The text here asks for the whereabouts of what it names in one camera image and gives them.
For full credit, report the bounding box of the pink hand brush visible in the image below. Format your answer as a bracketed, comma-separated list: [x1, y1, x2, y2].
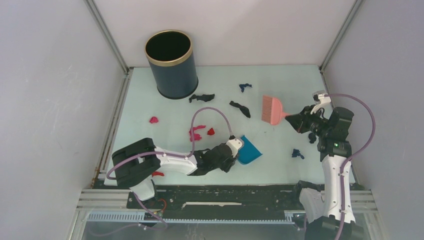
[261, 95, 290, 126]

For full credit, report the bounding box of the red paper scrap front edge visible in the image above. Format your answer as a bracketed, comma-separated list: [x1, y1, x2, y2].
[151, 171, 165, 177]

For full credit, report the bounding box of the dark blue round trash bin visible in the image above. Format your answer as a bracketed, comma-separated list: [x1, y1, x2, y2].
[144, 29, 199, 100]

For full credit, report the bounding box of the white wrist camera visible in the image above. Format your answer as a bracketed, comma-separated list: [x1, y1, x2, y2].
[310, 90, 332, 115]
[225, 135, 244, 159]

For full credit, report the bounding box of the long pink crumpled paper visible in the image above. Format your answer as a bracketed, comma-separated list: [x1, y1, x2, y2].
[188, 125, 206, 142]

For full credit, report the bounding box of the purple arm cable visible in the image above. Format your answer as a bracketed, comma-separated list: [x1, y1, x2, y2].
[105, 106, 235, 232]
[326, 93, 377, 240]

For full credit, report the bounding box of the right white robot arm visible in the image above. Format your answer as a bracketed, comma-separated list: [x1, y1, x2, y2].
[285, 105, 364, 240]

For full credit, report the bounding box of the dark blue paper scrap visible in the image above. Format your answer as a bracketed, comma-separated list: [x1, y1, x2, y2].
[238, 83, 253, 93]

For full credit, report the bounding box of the small pink paper ball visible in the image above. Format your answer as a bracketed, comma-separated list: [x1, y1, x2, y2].
[149, 116, 159, 124]

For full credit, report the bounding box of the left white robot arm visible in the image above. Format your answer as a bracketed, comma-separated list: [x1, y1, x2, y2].
[106, 136, 244, 208]

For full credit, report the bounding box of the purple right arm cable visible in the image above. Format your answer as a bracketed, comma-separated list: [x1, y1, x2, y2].
[326, 93, 377, 240]

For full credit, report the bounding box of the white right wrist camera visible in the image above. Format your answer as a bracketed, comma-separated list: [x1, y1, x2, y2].
[310, 90, 332, 115]

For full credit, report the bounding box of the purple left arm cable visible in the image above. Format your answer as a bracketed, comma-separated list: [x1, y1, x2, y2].
[105, 106, 235, 232]

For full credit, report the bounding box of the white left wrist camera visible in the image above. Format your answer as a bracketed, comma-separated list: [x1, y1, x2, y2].
[225, 135, 244, 159]

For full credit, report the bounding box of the grey perforated cable tray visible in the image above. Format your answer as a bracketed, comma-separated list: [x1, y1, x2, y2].
[86, 211, 294, 225]

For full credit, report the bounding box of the red paper ball near centre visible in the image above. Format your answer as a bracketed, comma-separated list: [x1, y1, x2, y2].
[207, 127, 215, 136]

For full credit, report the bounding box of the black crumpled paper strip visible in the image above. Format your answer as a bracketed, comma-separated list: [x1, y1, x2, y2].
[188, 94, 215, 103]

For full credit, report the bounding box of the long black paper scrap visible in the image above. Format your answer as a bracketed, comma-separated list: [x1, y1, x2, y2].
[229, 101, 251, 119]

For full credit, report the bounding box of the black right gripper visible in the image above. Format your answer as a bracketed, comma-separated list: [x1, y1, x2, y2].
[285, 104, 331, 138]

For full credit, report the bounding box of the blue plastic dustpan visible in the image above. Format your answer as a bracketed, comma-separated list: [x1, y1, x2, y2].
[237, 135, 263, 165]

